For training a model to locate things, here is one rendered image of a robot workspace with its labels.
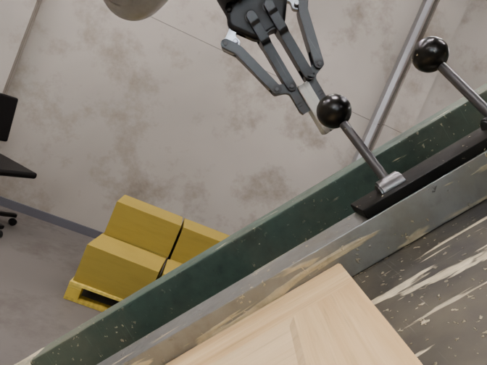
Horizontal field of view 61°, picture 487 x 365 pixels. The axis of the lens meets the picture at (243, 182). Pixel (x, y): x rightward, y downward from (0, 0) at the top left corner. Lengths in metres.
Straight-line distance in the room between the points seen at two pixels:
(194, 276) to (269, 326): 0.31
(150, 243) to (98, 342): 2.49
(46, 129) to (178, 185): 1.31
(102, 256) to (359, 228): 2.59
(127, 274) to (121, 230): 0.42
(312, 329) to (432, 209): 0.17
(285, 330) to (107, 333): 0.42
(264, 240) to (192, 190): 3.53
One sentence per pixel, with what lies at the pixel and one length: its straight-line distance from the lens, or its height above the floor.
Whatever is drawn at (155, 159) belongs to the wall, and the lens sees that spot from 4.11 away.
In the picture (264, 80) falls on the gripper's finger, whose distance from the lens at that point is 0.54.
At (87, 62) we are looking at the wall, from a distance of 4.20.
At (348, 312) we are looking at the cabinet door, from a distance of 0.31.
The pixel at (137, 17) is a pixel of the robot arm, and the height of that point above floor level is 1.48.
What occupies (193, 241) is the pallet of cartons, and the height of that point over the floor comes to 0.57.
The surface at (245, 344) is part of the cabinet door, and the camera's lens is 0.36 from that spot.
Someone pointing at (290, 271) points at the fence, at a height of 1.26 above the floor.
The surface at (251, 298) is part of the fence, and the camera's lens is 0.41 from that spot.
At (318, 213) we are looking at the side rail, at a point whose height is 1.30.
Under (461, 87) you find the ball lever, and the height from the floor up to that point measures 1.49.
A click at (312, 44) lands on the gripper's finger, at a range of 0.55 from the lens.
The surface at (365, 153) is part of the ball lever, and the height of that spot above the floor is 1.39.
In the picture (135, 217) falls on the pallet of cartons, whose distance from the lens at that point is 3.16.
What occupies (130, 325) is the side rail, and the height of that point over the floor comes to 1.03.
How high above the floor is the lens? 1.35
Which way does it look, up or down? 4 degrees down
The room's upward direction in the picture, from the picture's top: 23 degrees clockwise
